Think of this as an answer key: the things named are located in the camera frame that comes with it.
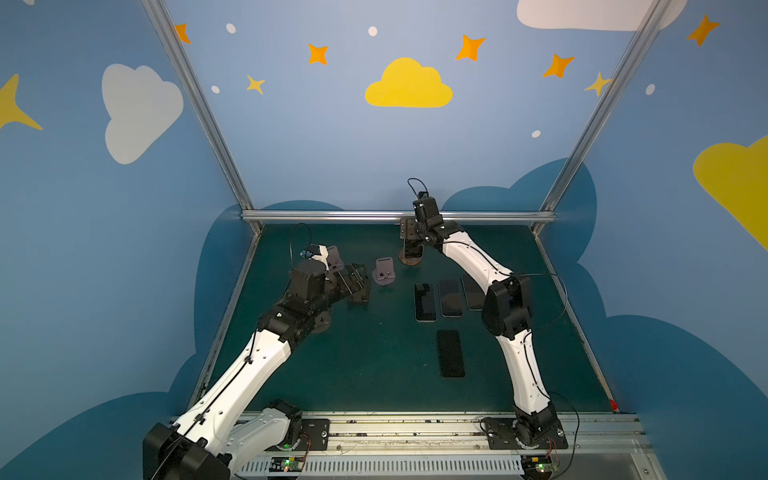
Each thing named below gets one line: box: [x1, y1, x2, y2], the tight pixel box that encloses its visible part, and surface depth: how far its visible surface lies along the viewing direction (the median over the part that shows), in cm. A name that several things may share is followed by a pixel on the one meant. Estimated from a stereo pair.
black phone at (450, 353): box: [437, 329, 465, 378], surface depth 93 cm
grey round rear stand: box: [372, 257, 396, 286], surface depth 103 cm
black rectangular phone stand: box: [347, 288, 370, 311], surface depth 100 cm
